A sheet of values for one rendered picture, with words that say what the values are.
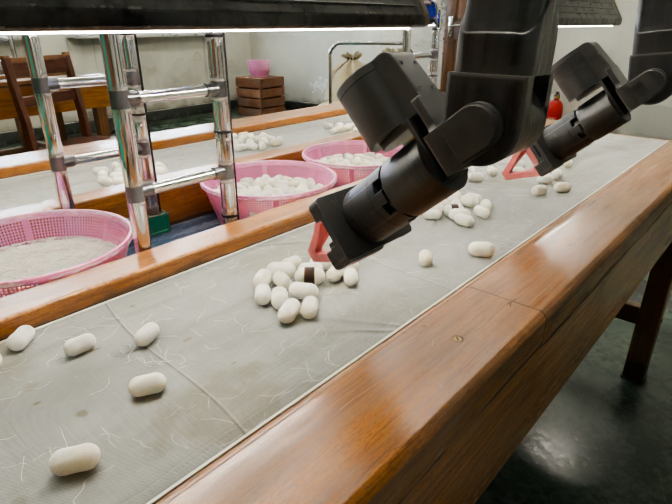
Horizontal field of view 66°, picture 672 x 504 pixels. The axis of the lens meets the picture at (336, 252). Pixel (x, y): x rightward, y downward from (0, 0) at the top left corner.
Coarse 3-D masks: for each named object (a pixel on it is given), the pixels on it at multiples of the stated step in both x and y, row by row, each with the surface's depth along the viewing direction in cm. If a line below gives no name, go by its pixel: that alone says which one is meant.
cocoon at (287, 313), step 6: (288, 300) 58; (294, 300) 58; (282, 306) 57; (288, 306) 57; (294, 306) 58; (300, 306) 59; (282, 312) 57; (288, 312) 57; (294, 312) 57; (282, 318) 57; (288, 318) 57; (294, 318) 57
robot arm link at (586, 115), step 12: (600, 84) 72; (612, 84) 72; (600, 96) 73; (612, 96) 72; (576, 108) 76; (588, 108) 74; (600, 108) 72; (612, 108) 71; (624, 108) 72; (588, 120) 74; (600, 120) 73; (612, 120) 72; (624, 120) 72; (588, 132) 74; (600, 132) 74
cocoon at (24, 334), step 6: (18, 330) 53; (24, 330) 53; (30, 330) 54; (12, 336) 52; (18, 336) 52; (24, 336) 53; (30, 336) 53; (12, 342) 52; (18, 342) 52; (24, 342) 52; (12, 348) 52; (18, 348) 52
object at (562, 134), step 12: (564, 120) 77; (576, 120) 76; (552, 132) 78; (564, 132) 76; (576, 132) 75; (540, 144) 78; (552, 144) 78; (564, 144) 77; (576, 144) 76; (588, 144) 77; (552, 156) 78; (564, 156) 79; (552, 168) 77
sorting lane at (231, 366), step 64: (512, 192) 102; (576, 192) 102; (256, 256) 74; (384, 256) 74; (448, 256) 74; (64, 320) 58; (128, 320) 58; (192, 320) 58; (256, 320) 58; (320, 320) 58; (384, 320) 58; (0, 384) 48; (64, 384) 48; (128, 384) 48; (192, 384) 48; (256, 384) 48; (320, 384) 48; (0, 448) 41; (128, 448) 41; (192, 448) 41
